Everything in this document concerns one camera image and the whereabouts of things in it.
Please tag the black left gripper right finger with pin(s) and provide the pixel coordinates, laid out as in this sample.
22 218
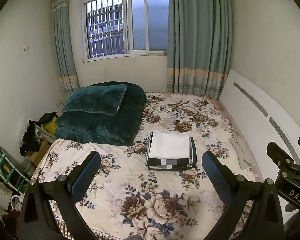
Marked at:
265 220

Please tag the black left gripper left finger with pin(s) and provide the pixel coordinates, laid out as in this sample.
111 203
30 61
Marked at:
37 220

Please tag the black white patterned garment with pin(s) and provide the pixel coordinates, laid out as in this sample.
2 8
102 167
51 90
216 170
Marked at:
172 164

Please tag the black clothes pile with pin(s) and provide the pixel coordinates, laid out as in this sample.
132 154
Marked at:
34 134

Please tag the yellow item under clothes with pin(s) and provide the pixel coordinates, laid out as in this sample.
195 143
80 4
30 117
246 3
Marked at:
51 126

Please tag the beige cloth by headboard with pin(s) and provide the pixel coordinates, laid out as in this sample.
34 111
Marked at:
244 154

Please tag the white bed headboard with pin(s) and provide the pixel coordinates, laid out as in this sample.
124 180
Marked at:
260 120

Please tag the grey cup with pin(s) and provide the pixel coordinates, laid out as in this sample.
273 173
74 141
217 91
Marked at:
28 167

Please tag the cardboard box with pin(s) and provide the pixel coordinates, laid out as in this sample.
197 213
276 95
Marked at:
36 157

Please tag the green storage rack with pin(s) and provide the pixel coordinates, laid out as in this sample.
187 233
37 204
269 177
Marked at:
12 175

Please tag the floral bed sheet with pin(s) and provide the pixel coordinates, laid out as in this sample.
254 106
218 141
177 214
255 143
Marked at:
127 197

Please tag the dark green folded quilt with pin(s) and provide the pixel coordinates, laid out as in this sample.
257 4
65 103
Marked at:
118 130

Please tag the green striped right curtain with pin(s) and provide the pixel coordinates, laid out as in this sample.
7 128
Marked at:
199 46

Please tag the green striped curtain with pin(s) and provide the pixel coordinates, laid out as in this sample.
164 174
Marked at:
61 41
199 46

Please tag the dark green velvet pillow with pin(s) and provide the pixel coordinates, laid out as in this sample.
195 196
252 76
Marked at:
96 99

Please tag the window with metal bars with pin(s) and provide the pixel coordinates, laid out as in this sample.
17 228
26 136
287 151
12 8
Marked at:
125 27

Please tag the green striped left curtain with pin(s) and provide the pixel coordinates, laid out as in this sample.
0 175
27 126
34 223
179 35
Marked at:
61 41

